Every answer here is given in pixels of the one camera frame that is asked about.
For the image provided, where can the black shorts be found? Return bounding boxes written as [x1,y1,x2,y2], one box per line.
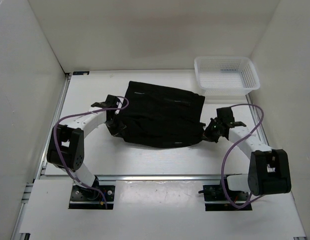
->
[117,81,205,149]

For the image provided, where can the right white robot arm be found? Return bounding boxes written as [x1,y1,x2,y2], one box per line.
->
[203,107,292,200]

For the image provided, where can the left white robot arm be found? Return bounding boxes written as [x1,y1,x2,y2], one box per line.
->
[46,95,129,200]

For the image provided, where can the white plastic basket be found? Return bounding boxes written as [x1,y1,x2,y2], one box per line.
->
[194,56,260,97]

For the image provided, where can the aluminium right rail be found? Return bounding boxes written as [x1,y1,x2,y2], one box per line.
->
[246,93,308,240]

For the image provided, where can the aluminium rail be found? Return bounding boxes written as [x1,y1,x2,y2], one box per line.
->
[246,93,308,240]
[10,73,72,240]
[34,174,255,183]

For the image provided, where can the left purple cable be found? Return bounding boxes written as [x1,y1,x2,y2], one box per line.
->
[54,96,130,187]

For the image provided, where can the aluminium front rail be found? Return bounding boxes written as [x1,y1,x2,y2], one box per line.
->
[34,174,255,183]

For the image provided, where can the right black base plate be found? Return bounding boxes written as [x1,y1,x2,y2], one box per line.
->
[198,184,252,212]

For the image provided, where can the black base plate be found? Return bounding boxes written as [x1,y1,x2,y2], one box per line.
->
[198,184,252,212]
[68,184,115,210]

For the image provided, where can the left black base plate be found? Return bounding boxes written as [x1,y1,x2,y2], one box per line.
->
[68,184,115,210]

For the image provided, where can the aluminium left rail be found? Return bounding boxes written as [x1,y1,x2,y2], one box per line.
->
[10,73,72,240]

